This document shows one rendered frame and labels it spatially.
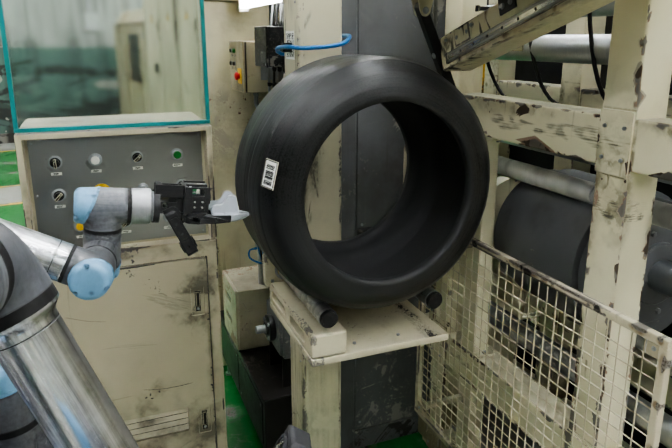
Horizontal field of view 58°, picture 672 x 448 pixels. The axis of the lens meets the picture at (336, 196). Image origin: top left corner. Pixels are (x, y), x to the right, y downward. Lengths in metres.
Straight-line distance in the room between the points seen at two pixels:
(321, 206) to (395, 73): 0.55
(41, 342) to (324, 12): 1.19
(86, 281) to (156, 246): 0.82
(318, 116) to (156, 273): 0.95
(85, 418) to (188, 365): 1.43
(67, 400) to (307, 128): 0.73
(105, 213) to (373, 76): 0.62
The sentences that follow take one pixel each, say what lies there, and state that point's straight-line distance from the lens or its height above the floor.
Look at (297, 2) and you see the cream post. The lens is 1.67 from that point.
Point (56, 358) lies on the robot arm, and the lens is 0.75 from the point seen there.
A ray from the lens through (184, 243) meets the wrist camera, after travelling 1.37.
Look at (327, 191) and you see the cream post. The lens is 1.74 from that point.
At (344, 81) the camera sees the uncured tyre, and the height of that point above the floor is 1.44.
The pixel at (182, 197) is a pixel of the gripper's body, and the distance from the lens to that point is 1.34.
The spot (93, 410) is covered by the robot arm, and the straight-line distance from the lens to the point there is 0.77.
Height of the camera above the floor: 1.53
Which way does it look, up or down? 14 degrees down
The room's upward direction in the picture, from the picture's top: straight up
